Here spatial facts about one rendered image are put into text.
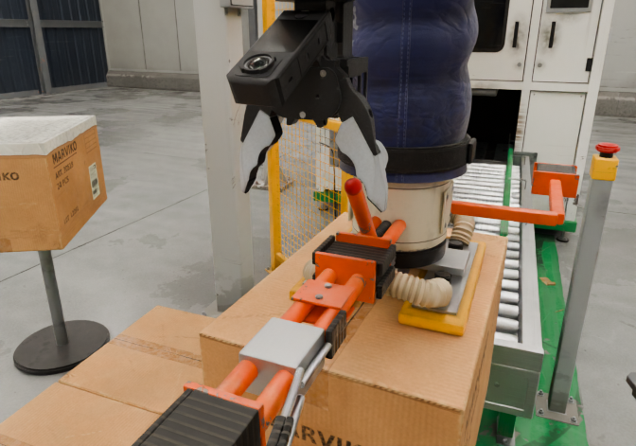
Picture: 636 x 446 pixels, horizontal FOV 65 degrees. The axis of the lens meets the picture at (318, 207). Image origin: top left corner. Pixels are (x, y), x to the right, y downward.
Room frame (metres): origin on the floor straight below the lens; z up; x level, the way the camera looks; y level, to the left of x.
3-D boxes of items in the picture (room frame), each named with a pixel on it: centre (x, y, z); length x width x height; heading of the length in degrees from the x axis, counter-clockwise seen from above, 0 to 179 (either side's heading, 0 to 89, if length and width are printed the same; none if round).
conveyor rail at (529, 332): (2.18, -0.98, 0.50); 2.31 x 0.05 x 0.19; 159
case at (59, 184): (1.95, 1.17, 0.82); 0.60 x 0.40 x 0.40; 7
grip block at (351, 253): (0.62, -0.05, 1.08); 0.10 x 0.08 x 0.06; 67
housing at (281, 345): (0.42, 0.03, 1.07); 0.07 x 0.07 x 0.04; 67
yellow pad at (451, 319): (0.81, -0.24, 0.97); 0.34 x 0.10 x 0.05; 157
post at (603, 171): (1.56, -0.93, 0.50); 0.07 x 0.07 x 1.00; 69
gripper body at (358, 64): (0.49, 0.00, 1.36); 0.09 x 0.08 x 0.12; 157
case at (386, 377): (0.84, -0.12, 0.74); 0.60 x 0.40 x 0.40; 155
